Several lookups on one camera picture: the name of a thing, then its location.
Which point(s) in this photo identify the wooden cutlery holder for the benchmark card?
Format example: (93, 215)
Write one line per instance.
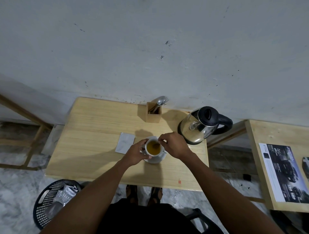
(152, 117)

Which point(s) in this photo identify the person's sandalled foot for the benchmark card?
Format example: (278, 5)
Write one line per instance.
(155, 195)
(132, 194)

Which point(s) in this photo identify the steel spoon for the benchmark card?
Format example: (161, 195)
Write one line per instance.
(159, 100)

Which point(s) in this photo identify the person's right thumb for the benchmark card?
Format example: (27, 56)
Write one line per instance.
(165, 145)

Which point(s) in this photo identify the person's right forearm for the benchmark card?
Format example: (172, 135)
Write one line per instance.
(227, 197)

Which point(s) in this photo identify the dark printed leaflet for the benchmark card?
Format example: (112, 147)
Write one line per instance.
(282, 171)

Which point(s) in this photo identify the steel fork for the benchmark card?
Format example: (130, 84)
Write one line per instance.
(165, 100)

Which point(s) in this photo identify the person's right hand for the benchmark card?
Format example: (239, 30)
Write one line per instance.
(176, 145)

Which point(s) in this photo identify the person's left thumb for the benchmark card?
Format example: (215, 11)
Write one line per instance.
(146, 157)

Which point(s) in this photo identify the grey empty wrappers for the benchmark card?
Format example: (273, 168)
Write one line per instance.
(63, 195)

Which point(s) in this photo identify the black plastic basket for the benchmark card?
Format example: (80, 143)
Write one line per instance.
(44, 200)

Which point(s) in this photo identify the small stirring spoon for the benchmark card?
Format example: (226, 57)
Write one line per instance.
(156, 145)

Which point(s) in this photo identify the person's left hand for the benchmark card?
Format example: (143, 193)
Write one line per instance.
(132, 154)

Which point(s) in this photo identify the small light wooden table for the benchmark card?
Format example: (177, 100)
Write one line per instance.
(277, 131)

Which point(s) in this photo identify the white saucer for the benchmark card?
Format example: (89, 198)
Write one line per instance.
(158, 159)

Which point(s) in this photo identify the person's black clothing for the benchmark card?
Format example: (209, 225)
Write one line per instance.
(144, 219)

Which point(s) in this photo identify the black plastic chair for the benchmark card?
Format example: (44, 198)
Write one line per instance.
(205, 223)

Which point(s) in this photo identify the person's left sandalled foot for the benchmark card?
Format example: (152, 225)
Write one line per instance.
(132, 194)

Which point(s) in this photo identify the white tea cup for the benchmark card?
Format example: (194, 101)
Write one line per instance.
(153, 149)

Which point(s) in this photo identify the person's left forearm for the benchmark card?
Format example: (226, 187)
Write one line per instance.
(91, 197)

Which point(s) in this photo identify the person's right sandalled foot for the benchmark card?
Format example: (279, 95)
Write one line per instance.
(155, 195)

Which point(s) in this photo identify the wooden frame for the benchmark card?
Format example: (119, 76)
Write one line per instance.
(31, 139)

